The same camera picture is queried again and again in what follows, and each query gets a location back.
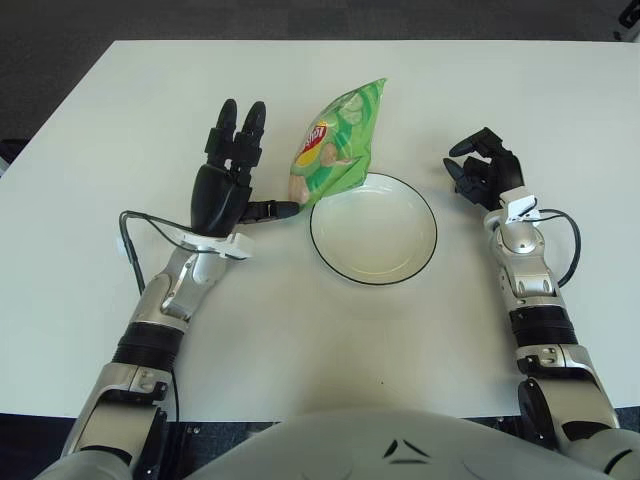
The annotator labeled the black chair base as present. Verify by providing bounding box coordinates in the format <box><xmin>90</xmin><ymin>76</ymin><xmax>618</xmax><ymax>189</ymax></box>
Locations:
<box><xmin>613</xmin><ymin>0</ymin><xmax>640</xmax><ymax>41</ymax></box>

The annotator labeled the white plate with black rim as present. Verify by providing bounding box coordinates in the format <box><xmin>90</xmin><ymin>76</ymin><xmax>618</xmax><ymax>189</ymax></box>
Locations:
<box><xmin>308</xmin><ymin>172</ymin><xmax>439</xmax><ymax>287</ymax></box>

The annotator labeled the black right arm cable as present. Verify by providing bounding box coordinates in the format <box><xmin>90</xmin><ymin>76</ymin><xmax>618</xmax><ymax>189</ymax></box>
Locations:
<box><xmin>532</xmin><ymin>208</ymin><xmax>583</xmax><ymax>289</ymax></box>

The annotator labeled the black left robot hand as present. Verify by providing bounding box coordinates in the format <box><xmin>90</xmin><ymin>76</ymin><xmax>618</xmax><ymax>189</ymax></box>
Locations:
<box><xmin>191</xmin><ymin>99</ymin><xmax>301</xmax><ymax>235</ymax></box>

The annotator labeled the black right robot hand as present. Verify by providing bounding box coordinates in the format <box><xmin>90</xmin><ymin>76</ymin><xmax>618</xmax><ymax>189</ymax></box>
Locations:
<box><xmin>442</xmin><ymin>127</ymin><xmax>525</xmax><ymax>210</ymax></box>

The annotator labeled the grey robot torso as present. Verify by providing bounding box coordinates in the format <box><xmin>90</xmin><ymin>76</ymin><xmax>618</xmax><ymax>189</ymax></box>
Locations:
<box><xmin>192</xmin><ymin>407</ymin><xmax>609</xmax><ymax>480</ymax></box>

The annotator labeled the green chips snack bag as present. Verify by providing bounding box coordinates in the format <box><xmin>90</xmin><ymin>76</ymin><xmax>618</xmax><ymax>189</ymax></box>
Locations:
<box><xmin>288</xmin><ymin>76</ymin><xmax>389</xmax><ymax>207</ymax></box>

